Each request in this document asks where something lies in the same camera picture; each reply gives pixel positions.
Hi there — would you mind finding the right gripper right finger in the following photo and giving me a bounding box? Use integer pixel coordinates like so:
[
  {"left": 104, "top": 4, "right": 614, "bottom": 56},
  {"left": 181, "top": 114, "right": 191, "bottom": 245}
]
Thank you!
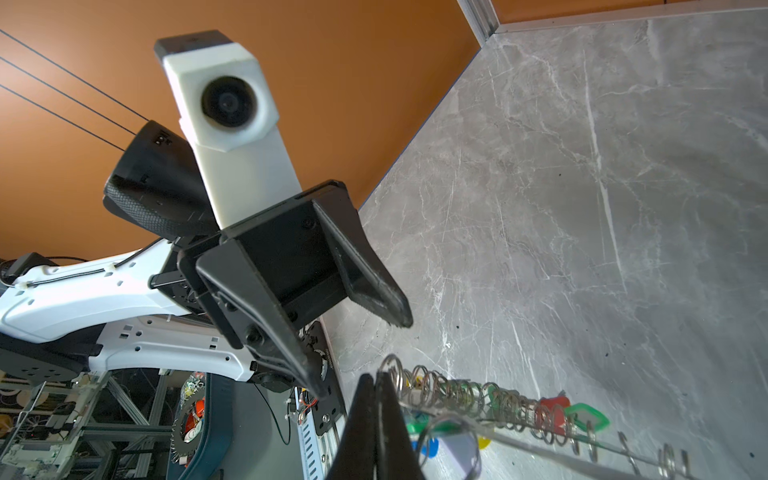
[{"left": 375, "top": 372, "right": 425, "bottom": 480}]

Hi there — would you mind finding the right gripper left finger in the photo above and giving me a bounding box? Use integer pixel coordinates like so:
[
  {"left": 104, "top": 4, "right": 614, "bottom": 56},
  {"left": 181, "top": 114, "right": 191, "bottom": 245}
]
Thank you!
[{"left": 326, "top": 374, "right": 376, "bottom": 480}]

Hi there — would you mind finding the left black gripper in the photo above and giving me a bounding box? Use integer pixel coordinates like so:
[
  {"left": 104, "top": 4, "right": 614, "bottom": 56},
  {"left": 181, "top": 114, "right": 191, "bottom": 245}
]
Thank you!
[{"left": 149, "top": 182, "right": 413, "bottom": 390}]

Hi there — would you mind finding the green key tag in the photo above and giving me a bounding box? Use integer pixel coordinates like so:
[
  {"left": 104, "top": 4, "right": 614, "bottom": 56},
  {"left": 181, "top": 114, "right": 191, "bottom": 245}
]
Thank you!
[
  {"left": 564, "top": 403, "right": 611, "bottom": 433},
  {"left": 403, "top": 410, "right": 461, "bottom": 438}
]

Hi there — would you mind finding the grey metal key holder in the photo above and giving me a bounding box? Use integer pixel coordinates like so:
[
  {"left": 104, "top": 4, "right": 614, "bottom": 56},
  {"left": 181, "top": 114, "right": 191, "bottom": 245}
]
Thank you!
[{"left": 378, "top": 354, "right": 694, "bottom": 479}]

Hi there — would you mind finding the red key tag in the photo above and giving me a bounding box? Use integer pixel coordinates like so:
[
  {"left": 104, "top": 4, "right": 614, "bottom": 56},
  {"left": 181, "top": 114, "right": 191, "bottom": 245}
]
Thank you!
[{"left": 536, "top": 391, "right": 571, "bottom": 435}]

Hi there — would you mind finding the blue key tag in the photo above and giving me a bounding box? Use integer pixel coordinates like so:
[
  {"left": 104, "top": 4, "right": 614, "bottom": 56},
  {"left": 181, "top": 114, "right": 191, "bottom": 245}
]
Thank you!
[{"left": 412, "top": 438, "right": 440, "bottom": 459}]

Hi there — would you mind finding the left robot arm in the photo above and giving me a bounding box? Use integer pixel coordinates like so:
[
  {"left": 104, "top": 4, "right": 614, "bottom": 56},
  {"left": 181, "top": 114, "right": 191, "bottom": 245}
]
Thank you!
[{"left": 1, "top": 121, "right": 413, "bottom": 397}]

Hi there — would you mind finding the aluminium front rail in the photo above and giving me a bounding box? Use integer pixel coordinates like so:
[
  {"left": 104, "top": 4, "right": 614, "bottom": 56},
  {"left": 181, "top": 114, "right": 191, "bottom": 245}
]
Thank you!
[{"left": 296, "top": 413, "right": 346, "bottom": 480}]

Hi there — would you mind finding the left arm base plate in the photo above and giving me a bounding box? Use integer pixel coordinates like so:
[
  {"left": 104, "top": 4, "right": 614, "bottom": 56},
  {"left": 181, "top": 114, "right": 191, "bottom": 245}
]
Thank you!
[{"left": 289, "top": 319, "right": 347, "bottom": 436}]

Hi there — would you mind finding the left aluminium corner post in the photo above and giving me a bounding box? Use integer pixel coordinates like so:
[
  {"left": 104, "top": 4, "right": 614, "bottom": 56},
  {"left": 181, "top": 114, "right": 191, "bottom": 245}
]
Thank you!
[{"left": 457, "top": 0, "right": 500, "bottom": 47}]

